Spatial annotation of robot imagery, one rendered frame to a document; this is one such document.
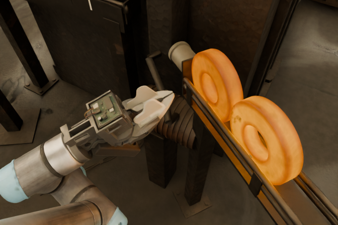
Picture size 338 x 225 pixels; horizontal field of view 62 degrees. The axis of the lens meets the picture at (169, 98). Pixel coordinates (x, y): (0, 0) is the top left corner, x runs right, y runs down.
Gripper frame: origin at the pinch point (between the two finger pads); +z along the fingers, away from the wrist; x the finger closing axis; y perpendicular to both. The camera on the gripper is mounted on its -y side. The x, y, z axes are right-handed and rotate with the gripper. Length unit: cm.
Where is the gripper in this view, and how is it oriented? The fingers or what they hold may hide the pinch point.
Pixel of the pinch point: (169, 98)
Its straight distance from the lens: 56.1
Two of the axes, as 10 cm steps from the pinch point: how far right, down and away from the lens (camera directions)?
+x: -4.3, -7.1, 5.7
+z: 8.6, -5.1, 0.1
